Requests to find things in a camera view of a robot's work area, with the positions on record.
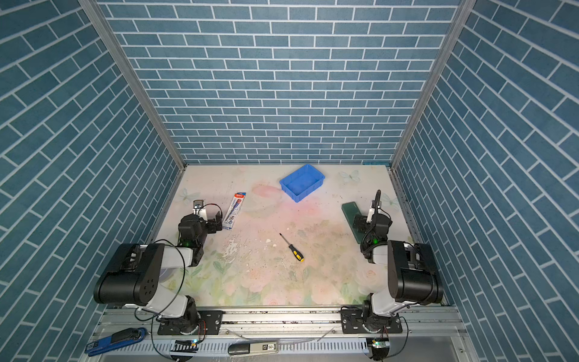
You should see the black yellow screwdriver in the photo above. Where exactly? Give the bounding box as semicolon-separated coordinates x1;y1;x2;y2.
280;233;304;262

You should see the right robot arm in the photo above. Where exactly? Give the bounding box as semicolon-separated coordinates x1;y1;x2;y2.
352;212;444;333

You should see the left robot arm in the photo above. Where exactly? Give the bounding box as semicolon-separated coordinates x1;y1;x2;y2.
93;211;223;337

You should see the blue plastic bin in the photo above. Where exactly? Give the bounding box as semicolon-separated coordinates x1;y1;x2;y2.
280;164;325;203

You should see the white pen package box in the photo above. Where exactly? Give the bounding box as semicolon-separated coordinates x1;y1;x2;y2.
223;192;247;230

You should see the dark green flat block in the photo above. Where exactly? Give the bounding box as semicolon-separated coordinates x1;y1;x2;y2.
342;202;369;245

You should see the grey handheld device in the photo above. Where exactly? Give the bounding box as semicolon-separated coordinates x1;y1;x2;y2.
227;341;279;357

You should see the blue handheld tool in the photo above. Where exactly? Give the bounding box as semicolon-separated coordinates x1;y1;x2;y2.
84;327;147;357

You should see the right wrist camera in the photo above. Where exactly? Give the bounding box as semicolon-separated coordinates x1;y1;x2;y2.
366;201;379;224

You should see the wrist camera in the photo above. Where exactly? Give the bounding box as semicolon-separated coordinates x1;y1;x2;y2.
366;201;379;224
193;199;204;215

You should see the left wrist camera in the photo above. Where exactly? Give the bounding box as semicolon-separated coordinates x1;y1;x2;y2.
193;199;204;215

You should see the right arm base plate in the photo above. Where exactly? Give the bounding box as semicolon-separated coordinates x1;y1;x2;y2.
339;307;403;334

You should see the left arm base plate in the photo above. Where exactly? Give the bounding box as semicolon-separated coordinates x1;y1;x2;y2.
158;309;224;336

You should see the aluminium mounting rail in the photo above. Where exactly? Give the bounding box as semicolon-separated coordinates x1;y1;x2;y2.
96;305;464;340

